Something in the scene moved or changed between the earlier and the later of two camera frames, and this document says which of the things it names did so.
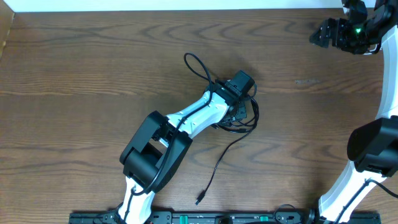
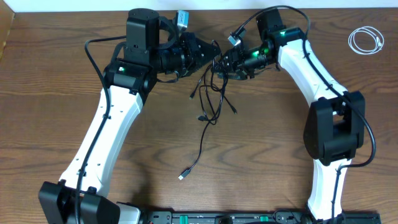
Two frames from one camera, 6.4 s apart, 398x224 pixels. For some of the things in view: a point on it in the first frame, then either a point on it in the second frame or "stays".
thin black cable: (245, 126) → (221, 93)
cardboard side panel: (7, 15) stays
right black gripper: (340, 25) → (236, 63)
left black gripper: (241, 111) → (189, 53)
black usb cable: (202, 193) → (189, 170)
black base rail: (219, 218) stays
